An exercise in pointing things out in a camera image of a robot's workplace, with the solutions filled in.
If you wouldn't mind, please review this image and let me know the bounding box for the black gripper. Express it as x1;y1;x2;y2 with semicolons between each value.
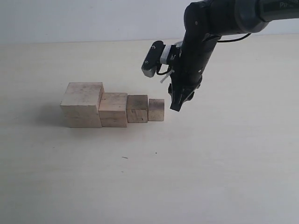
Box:
168;78;202;112

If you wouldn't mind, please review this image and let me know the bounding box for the smallest wooden cube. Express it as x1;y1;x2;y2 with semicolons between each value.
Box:
148;98;165;121

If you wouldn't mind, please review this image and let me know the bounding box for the third largest wooden cube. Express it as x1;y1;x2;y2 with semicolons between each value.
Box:
127;95;149;123

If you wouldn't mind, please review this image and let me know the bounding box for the second largest wooden cube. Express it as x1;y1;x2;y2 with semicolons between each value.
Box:
99;92;128;127

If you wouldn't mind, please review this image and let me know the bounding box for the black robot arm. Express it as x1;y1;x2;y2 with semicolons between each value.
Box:
169;0;299;111

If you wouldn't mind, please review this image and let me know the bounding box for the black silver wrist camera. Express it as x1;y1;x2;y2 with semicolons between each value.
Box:
141;40;182;83

